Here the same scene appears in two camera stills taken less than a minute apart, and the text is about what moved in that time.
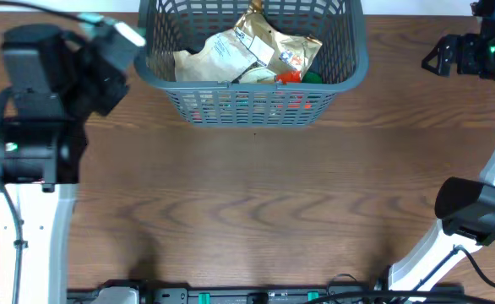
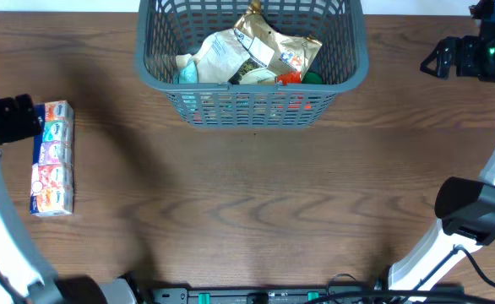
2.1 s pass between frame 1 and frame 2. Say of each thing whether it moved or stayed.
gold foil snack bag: stayed
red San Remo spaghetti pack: stayed
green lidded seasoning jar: stayed
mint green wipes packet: moved
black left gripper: moved
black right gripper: stayed
